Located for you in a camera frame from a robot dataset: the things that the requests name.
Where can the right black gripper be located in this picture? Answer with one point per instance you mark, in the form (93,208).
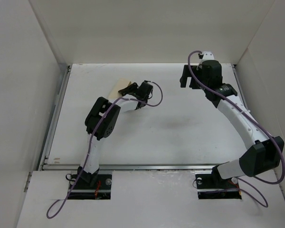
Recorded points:
(188,76)

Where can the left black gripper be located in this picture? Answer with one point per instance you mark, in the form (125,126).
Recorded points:
(135,88)

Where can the light wooden box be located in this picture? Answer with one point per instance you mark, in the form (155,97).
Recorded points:
(121,84)

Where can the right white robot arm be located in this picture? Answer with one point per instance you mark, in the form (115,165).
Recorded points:
(264,152)

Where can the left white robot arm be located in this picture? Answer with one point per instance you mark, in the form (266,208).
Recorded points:
(100,123)

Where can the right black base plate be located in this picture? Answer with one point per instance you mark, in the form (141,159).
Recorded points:
(211,188)

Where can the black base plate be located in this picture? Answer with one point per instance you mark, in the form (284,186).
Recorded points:
(211,188)
(100,189)

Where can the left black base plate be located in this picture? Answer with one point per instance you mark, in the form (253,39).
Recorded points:
(100,189)

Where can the metal front rail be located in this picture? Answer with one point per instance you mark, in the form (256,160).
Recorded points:
(135,167)

